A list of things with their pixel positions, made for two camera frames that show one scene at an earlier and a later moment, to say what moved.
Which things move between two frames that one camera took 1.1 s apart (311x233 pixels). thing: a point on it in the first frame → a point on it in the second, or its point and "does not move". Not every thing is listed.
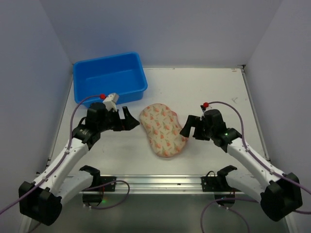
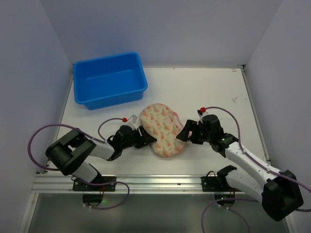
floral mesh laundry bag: (162, 125) does not move
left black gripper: (119, 121) → (142, 136)
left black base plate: (109, 188) does not move
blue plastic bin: (123, 74) does not move
